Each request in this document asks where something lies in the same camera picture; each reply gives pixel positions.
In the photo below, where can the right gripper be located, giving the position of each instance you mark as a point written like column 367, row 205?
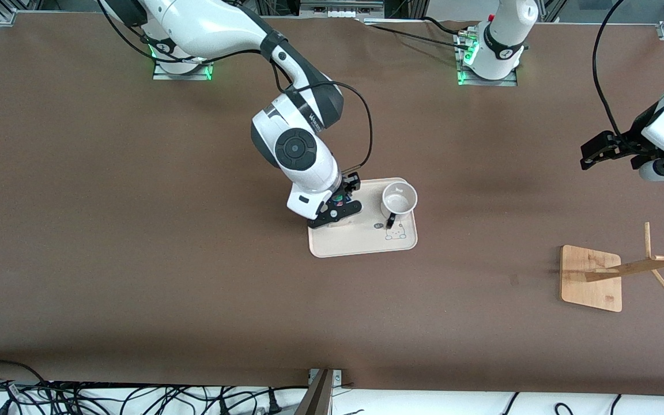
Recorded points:
column 348, row 187

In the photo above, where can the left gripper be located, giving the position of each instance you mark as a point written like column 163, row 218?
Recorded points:
column 626, row 142

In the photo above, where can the blue white milk carton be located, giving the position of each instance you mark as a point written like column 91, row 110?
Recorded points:
column 340, row 198

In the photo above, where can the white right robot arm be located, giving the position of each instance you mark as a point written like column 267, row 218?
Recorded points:
column 222, row 29

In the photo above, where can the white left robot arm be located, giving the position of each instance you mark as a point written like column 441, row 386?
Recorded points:
column 499, row 46

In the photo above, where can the beige rabbit print tray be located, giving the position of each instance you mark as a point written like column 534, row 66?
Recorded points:
column 366, row 242

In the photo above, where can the wooden mug tree stand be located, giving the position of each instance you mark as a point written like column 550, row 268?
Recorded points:
column 588, row 282

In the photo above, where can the brown paper table cover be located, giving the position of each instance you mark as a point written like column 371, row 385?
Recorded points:
column 193, row 288

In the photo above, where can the grey power strip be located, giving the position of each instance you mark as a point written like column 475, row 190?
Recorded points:
column 340, row 8

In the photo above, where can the aluminium profile strut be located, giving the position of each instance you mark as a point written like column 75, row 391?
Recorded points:
column 317, row 397

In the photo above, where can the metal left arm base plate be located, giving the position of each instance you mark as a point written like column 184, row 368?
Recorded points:
column 510, row 82

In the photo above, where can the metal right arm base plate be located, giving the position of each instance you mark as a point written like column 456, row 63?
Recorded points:
column 193, row 75

